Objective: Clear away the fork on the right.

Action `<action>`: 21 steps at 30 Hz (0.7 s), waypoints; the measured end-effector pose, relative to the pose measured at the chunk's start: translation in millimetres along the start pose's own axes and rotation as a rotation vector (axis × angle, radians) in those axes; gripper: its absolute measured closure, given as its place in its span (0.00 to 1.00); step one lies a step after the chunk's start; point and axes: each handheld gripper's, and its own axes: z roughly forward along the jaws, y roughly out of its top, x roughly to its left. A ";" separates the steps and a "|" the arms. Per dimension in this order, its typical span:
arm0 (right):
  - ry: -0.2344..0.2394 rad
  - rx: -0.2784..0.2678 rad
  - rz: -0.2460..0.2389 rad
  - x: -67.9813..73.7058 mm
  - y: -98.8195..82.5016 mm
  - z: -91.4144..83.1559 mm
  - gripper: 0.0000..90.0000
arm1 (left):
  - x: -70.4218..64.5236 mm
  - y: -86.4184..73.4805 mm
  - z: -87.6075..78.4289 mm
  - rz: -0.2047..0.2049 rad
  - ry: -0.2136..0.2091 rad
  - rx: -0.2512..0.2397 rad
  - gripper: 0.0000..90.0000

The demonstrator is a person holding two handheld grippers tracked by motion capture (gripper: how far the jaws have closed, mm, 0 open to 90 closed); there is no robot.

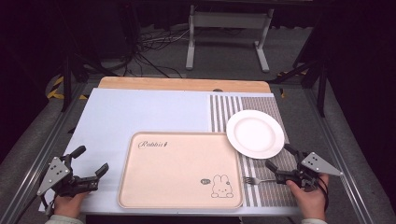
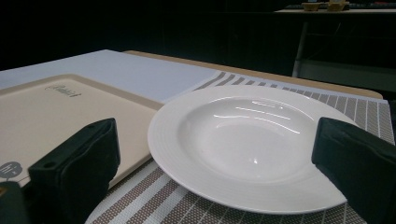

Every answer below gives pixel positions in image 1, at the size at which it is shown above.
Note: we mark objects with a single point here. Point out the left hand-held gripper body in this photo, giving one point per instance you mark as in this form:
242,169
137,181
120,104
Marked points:
55,174

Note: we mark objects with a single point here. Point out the silver fork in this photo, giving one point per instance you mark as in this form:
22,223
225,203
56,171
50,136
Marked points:
253,180

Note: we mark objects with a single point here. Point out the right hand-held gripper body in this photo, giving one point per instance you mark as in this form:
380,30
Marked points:
317,164

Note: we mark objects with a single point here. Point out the grey striped placemat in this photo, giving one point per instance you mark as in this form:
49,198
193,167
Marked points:
274,193

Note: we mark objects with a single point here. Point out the white round plate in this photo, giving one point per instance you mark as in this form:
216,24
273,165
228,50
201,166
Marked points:
254,133

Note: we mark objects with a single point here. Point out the pale blue table sheet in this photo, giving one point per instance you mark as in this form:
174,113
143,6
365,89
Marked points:
130,112

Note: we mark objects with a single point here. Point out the white metal stand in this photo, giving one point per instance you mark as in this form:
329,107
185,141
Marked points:
229,20

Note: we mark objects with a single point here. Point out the beige tray with rabbit print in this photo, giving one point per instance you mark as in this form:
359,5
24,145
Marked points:
174,174

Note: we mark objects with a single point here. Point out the metal frame rail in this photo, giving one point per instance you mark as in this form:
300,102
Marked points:
40,155
339,149

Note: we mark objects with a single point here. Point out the person's left hand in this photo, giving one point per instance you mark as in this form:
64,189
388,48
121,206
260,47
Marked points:
67,203

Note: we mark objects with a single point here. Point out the yellow black floor tape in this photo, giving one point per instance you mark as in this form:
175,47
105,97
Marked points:
56,90

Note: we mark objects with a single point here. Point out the black tripod stand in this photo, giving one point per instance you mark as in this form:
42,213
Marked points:
67,81
322,81

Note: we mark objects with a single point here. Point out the person's right hand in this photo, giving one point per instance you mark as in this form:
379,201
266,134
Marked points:
309,200

